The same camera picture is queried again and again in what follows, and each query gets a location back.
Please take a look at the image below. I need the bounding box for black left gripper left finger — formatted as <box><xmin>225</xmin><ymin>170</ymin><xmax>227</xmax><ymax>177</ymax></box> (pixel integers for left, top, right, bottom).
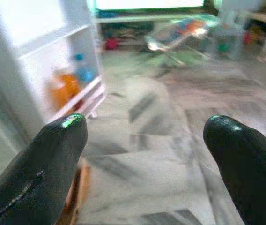
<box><xmin>0</xmin><ymin>113</ymin><xmax>88</xmax><ymax>225</ymax></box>

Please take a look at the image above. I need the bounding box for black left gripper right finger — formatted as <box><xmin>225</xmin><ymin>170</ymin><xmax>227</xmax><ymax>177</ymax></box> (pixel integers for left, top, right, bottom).
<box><xmin>202</xmin><ymin>114</ymin><xmax>266</xmax><ymax>225</ymax></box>

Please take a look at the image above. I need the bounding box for white fridge door bin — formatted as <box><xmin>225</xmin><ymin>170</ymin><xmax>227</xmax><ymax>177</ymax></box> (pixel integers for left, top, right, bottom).
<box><xmin>18</xmin><ymin>24</ymin><xmax>107</xmax><ymax>122</ymax></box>

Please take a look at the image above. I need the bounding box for white fridge door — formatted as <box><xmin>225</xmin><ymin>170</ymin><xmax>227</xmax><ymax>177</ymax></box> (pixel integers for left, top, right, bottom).
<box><xmin>0</xmin><ymin>0</ymin><xmax>107</xmax><ymax>150</ymax></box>

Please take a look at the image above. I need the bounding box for orange drink bottle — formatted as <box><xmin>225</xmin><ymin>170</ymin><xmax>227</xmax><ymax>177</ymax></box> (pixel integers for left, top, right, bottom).
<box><xmin>46</xmin><ymin>71</ymin><xmax>81</xmax><ymax>112</ymax></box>

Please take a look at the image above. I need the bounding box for blue cap plastic bottle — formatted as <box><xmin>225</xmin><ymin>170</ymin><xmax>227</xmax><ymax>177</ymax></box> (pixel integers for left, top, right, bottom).
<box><xmin>73</xmin><ymin>53</ymin><xmax>96</xmax><ymax>84</ymax></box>

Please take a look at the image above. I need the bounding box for small red object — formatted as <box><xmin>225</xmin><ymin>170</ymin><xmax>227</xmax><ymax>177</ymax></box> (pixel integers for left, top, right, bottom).
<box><xmin>104</xmin><ymin>38</ymin><xmax>120</xmax><ymax>51</ymax></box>

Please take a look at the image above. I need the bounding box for bright window pane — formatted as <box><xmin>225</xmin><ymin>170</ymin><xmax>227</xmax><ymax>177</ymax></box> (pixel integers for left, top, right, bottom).
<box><xmin>95</xmin><ymin>0</ymin><xmax>205</xmax><ymax>10</ymax></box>

